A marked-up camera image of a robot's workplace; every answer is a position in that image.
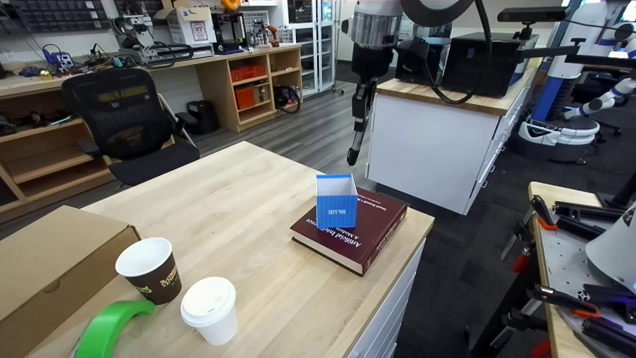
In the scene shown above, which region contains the brown open paper cup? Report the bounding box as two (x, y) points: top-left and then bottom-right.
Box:
(114, 235), (184, 307)

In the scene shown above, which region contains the blue tool on workbench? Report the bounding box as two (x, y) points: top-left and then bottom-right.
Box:
(41, 42), (76, 72)

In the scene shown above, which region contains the black and orange clamp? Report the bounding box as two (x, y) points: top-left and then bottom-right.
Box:
(529, 193), (563, 233)

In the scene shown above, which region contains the coiled black cable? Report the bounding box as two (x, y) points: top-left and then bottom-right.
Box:
(273, 84), (305, 116)

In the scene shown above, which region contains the black bag on floor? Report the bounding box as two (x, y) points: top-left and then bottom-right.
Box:
(186, 98), (221, 136)

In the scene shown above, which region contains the wooden workbench with shelves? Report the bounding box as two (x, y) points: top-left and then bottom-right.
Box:
(0, 42), (307, 225)

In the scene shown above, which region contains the white cabinet with wooden top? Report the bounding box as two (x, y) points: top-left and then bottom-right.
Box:
(366, 58), (543, 217)

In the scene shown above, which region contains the small orange storage bin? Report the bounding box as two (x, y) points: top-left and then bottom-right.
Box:
(235, 84), (261, 112)

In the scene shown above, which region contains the wooden side table with tools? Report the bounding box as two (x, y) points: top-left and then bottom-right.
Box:
(525, 179), (636, 358)

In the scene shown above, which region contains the black camera on stand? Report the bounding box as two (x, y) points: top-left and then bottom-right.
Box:
(496, 4), (569, 42)

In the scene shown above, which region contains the black 3d printer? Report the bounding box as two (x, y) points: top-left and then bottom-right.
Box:
(211, 8), (249, 56)

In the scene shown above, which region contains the black mesh office chair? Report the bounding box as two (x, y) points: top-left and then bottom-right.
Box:
(60, 68), (203, 187)

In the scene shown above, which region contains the white and blue mobile robot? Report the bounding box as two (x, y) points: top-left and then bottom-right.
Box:
(516, 0), (636, 165)

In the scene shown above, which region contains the dark red hardcover book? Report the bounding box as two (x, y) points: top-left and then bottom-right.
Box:
(289, 187), (410, 279)

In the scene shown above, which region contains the brown cardboard box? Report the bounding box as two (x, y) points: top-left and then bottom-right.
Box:
(0, 205), (144, 358)

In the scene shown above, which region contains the long black bar clamp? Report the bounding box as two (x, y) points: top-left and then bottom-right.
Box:
(553, 199), (629, 241)

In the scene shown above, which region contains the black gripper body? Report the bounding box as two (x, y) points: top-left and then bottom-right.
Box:
(351, 42), (398, 86)

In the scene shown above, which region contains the black equipment box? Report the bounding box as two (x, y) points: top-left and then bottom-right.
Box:
(442, 30), (525, 100)

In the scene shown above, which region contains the wide orange storage bin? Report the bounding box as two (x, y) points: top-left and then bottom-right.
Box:
(229, 60), (269, 84)

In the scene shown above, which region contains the dark pegboard panel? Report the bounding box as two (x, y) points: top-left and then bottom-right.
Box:
(9, 0), (112, 34)

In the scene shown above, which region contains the blue and white box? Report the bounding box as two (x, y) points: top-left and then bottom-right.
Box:
(315, 173), (360, 231)

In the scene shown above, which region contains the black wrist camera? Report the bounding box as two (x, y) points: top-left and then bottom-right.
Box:
(396, 26), (454, 86)

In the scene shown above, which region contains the white printer box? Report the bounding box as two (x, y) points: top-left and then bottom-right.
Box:
(166, 6), (219, 48)

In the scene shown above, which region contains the white cone-shaped cover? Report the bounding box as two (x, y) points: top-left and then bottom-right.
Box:
(585, 201), (636, 295)

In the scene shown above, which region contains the glass door cabinet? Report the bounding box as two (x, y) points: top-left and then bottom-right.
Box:
(285, 0), (355, 98)

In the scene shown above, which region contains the white lidded paper cup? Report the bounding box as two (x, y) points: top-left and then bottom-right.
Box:
(180, 275), (241, 348)

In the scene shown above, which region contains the green tape roll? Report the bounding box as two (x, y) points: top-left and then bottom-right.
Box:
(70, 299), (158, 358)

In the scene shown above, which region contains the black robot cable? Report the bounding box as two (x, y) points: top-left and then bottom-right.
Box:
(424, 0), (498, 108)

